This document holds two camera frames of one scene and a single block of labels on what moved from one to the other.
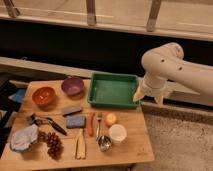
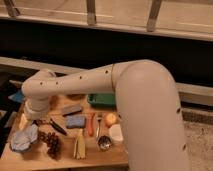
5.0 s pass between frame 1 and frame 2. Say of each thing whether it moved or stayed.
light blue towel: stayed
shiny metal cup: stayed
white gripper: moved
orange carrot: stayed
